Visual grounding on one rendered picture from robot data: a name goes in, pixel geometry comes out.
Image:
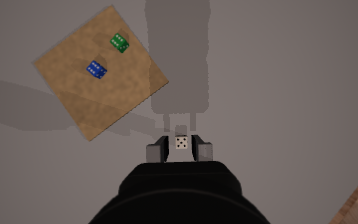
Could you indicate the tan square mat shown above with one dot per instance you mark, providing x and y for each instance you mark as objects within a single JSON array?
[{"x": 96, "y": 104}]

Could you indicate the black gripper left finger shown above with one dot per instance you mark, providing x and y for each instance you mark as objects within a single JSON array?
[{"x": 159, "y": 151}]

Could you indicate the green die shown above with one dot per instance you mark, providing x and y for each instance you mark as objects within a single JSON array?
[{"x": 119, "y": 43}]

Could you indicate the white die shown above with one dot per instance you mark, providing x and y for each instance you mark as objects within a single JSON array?
[{"x": 181, "y": 142}]

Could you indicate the blue die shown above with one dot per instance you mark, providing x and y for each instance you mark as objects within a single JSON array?
[{"x": 96, "y": 69}]

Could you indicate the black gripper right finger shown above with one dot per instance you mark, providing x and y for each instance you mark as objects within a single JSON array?
[{"x": 202, "y": 151}]

